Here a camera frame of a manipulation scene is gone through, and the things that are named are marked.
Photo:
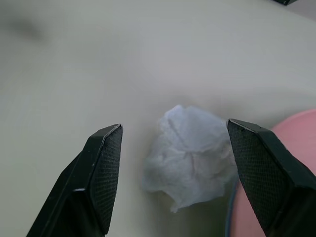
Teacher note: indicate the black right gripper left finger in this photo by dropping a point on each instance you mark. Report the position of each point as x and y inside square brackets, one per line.
[81, 182]

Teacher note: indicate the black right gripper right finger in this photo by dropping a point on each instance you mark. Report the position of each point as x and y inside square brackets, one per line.
[276, 177]

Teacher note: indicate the pink round plate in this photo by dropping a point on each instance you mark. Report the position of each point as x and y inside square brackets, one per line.
[296, 123]

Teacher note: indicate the white tissue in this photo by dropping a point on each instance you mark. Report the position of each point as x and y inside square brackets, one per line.
[187, 158]

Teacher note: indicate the blue round plate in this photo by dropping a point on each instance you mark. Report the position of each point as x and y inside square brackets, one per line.
[228, 214]

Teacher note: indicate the black box with coloured buttons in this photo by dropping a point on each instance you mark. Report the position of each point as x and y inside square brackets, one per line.
[285, 2]

